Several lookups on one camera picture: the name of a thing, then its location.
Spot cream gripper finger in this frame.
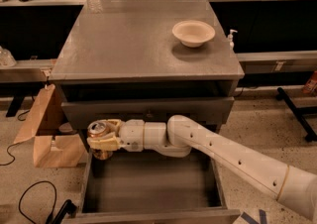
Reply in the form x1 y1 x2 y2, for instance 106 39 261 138
106 119 123 134
87 136 120 151

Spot hand sanitizer pump bottle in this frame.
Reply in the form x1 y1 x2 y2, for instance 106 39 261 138
227 29 238 50

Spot round brass drawer knob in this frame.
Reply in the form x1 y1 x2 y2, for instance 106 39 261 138
146 112 154 118

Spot open grey middle drawer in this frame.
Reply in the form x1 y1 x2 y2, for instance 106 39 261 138
62 150 240 224

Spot grey top drawer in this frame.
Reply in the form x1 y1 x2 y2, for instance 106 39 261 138
61 97 234 130

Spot orange snack package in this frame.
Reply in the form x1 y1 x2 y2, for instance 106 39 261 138
302 71 317 94

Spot grey drawer cabinet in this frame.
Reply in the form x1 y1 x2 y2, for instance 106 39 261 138
49 0 246 147

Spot black table leg base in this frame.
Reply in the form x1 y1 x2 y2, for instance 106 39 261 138
276 87 317 142

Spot brown cardboard box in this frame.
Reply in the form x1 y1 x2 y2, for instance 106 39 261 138
14 84 85 168

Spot white bowl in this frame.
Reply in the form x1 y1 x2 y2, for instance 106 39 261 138
172 20 216 48

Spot clear plastic container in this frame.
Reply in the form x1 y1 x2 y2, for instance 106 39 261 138
0 47 17 67

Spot black floor cable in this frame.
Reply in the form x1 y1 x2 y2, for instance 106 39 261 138
18 180 57 224

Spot orange soda can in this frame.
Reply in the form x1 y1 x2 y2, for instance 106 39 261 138
86 120 115 162

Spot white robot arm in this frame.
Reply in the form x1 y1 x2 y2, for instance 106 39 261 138
87 115 317 221

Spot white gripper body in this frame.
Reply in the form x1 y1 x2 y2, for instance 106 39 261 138
119 120 145 152

